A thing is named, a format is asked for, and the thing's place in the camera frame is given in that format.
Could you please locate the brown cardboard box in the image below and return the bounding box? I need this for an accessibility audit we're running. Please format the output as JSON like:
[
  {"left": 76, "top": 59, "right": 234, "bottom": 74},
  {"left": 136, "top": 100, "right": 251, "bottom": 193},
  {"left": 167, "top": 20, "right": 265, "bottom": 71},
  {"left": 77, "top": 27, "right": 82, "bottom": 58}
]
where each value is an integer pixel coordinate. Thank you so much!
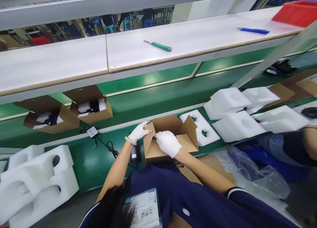
[
  {"left": 144, "top": 115, "right": 199, "bottom": 165},
  {"left": 259, "top": 69, "right": 317, "bottom": 110}
]

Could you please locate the red plastic bin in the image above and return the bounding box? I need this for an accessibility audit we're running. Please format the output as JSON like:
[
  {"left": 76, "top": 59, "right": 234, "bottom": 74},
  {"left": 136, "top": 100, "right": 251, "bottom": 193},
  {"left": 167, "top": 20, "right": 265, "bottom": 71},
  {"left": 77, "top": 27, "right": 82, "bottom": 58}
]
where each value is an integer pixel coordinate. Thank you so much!
[{"left": 271, "top": 0, "right": 317, "bottom": 28}]

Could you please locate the black power adapter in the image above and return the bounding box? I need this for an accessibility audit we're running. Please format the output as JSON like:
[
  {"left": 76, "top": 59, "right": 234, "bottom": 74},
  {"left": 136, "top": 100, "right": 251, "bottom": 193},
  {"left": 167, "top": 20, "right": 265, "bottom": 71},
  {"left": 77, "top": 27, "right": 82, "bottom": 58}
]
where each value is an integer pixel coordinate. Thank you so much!
[{"left": 129, "top": 142, "right": 143, "bottom": 169}]

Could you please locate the blue plastic bin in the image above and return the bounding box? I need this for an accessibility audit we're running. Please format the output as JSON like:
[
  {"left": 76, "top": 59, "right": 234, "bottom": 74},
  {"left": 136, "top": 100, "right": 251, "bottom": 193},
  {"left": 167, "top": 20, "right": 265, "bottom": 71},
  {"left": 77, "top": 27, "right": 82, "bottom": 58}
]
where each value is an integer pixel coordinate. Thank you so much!
[{"left": 236, "top": 140, "right": 310, "bottom": 183}]

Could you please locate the flat white two-hole foam panel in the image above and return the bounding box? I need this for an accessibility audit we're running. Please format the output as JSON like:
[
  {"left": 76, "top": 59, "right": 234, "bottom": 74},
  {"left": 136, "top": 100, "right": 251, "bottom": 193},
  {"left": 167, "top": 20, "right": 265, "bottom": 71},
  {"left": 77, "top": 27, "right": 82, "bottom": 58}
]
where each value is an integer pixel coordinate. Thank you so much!
[{"left": 179, "top": 109, "right": 221, "bottom": 147}]

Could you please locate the person's body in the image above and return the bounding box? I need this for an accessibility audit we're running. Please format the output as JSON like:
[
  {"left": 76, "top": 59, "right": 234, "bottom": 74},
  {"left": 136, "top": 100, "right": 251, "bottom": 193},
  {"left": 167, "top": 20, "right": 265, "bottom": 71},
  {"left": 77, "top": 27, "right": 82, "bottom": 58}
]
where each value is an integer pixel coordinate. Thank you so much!
[{"left": 79, "top": 163, "right": 300, "bottom": 228}]

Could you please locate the clear plastic bag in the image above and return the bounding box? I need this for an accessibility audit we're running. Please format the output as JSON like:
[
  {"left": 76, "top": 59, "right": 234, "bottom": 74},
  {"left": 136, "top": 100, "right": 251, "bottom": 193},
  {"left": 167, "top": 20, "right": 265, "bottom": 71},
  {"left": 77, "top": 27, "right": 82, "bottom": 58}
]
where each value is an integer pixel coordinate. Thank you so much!
[{"left": 222, "top": 144, "right": 292, "bottom": 199}]

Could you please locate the white foam block with hole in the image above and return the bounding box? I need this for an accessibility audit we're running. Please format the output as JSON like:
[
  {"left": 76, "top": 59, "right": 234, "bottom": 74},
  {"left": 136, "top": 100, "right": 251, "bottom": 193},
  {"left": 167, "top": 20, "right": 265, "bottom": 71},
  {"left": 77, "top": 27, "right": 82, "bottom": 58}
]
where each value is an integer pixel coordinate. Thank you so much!
[
  {"left": 9, "top": 168, "right": 80, "bottom": 228},
  {"left": 0, "top": 163, "right": 60, "bottom": 222},
  {"left": 241, "top": 86, "right": 281, "bottom": 109},
  {"left": 203, "top": 87, "right": 253, "bottom": 120},
  {"left": 252, "top": 105, "right": 309, "bottom": 134},
  {"left": 211, "top": 111, "right": 267, "bottom": 143},
  {"left": 5, "top": 144, "right": 74, "bottom": 189}
]

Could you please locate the grey overhead beam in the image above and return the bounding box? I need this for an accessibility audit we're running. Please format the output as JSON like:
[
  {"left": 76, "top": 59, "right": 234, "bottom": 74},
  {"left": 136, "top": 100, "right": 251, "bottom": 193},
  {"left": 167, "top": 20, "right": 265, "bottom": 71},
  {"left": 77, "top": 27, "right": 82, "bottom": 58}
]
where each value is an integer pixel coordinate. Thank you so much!
[{"left": 0, "top": 0, "right": 278, "bottom": 32}]

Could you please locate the clear badge holder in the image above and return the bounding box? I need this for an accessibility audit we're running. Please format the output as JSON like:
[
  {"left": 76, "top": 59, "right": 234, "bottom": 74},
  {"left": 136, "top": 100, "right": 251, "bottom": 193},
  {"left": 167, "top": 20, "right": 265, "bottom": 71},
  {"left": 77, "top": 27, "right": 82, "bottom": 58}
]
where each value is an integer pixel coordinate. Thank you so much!
[{"left": 123, "top": 187, "right": 161, "bottom": 228}]

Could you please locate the black round ring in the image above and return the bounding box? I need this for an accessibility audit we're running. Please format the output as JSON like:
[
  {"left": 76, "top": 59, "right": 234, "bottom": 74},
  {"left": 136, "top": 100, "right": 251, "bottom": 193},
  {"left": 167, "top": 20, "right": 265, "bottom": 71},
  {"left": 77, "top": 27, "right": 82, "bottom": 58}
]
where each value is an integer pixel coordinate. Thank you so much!
[{"left": 300, "top": 107, "right": 317, "bottom": 120}]

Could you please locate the cardboard box with foam insert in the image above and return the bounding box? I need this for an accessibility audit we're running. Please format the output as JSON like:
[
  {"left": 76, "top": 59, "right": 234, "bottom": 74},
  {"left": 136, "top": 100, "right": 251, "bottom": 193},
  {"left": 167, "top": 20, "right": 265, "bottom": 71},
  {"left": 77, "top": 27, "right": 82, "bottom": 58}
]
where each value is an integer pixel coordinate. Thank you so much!
[
  {"left": 62, "top": 84, "right": 113, "bottom": 125},
  {"left": 14, "top": 95, "right": 80, "bottom": 135}
]

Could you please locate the folded brown cardboard box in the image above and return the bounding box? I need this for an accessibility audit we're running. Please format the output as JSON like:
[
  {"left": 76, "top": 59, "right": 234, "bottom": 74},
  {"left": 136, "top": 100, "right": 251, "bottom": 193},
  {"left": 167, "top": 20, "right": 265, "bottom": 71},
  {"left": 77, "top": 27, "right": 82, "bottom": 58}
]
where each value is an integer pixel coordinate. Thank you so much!
[{"left": 259, "top": 69, "right": 317, "bottom": 110}]

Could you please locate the green-handled knife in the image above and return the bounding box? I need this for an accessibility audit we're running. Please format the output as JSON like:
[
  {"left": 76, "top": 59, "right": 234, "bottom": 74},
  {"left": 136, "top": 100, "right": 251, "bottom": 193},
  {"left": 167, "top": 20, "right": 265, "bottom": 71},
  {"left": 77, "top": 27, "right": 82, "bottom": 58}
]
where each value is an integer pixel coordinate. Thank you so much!
[{"left": 143, "top": 40, "right": 172, "bottom": 52}]

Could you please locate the person's left hand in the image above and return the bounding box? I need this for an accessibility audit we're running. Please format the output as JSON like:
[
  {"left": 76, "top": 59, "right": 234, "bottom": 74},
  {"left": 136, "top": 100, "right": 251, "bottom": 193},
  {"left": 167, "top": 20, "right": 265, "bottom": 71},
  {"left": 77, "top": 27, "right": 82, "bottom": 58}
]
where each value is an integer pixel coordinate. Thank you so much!
[{"left": 127, "top": 121, "right": 152, "bottom": 142}]

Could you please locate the blue-handled knife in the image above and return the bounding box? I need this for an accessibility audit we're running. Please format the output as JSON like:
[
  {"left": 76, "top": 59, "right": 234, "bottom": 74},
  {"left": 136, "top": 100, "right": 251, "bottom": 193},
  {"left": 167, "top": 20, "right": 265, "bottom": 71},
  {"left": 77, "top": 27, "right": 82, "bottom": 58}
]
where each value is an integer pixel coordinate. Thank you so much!
[{"left": 235, "top": 27, "right": 270, "bottom": 35}]

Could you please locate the grey metal frame post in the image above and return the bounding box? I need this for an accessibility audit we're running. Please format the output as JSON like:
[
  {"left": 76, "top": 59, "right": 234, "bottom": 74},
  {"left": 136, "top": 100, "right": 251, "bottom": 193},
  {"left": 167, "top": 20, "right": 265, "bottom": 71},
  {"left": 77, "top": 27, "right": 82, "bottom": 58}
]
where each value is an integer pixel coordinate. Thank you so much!
[{"left": 229, "top": 19, "right": 317, "bottom": 89}]

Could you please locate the person's right hand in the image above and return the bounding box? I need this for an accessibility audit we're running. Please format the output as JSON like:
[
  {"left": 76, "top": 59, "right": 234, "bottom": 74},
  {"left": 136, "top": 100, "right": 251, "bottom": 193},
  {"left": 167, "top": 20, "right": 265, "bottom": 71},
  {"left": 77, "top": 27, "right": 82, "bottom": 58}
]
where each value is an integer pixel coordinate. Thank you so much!
[{"left": 154, "top": 130, "right": 183, "bottom": 159}]

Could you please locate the small white device with cable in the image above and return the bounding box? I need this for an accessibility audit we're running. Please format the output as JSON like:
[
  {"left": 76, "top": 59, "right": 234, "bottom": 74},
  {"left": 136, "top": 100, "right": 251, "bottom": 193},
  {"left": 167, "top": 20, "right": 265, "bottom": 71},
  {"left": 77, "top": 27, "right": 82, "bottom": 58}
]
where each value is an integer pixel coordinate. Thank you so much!
[{"left": 79, "top": 125, "right": 120, "bottom": 160}]

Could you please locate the white workbench shelf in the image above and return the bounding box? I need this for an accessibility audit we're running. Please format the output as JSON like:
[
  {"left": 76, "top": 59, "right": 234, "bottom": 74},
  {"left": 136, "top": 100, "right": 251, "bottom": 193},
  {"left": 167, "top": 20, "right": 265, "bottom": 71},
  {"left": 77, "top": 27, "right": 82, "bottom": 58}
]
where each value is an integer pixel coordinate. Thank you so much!
[{"left": 0, "top": 4, "right": 307, "bottom": 97}]

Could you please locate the black device with cable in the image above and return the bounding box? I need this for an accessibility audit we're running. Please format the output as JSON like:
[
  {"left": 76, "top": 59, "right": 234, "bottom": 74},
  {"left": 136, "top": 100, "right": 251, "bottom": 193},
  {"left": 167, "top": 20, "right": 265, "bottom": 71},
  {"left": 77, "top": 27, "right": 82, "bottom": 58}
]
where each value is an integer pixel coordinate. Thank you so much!
[{"left": 265, "top": 60, "right": 298, "bottom": 77}]

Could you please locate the green conveyor belt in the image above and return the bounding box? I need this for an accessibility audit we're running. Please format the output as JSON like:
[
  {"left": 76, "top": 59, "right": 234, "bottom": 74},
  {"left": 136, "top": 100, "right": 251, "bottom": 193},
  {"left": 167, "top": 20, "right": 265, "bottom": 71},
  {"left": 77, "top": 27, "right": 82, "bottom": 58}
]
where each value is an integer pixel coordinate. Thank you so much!
[{"left": 0, "top": 49, "right": 317, "bottom": 195}]

